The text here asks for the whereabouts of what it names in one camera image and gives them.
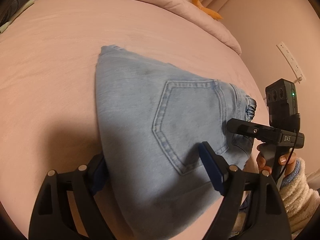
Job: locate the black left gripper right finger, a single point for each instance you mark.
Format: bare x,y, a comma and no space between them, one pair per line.
251,207

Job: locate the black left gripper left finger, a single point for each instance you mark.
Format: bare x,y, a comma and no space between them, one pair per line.
52,216

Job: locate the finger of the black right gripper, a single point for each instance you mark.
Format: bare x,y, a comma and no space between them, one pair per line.
241,127

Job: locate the light blue denim jeans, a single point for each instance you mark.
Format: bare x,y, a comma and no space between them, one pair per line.
152,117

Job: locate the white fluffy sleeve forearm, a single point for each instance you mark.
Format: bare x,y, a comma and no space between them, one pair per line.
299,192

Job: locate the right hand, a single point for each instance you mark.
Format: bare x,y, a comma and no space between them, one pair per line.
287,160

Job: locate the pink bed sheet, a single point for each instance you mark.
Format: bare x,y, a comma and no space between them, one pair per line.
48,59

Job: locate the light green folded cloth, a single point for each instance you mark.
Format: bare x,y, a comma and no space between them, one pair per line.
14,16

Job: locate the black tracking camera box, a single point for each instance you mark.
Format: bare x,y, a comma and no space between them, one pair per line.
281,100

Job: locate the white wall power strip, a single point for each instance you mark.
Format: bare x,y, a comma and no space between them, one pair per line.
300,77

